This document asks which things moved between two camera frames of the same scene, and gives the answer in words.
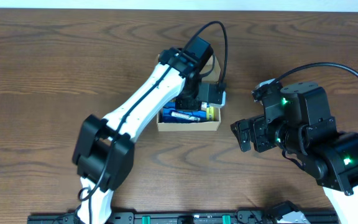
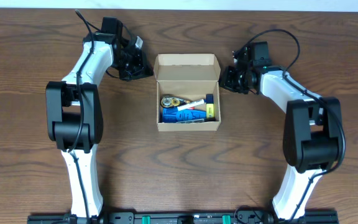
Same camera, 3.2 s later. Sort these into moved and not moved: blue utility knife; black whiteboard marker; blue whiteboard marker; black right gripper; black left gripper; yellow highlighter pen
Moved: black right gripper; black left gripper; black whiteboard marker; blue whiteboard marker
Not moved: yellow highlighter pen; blue utility knife
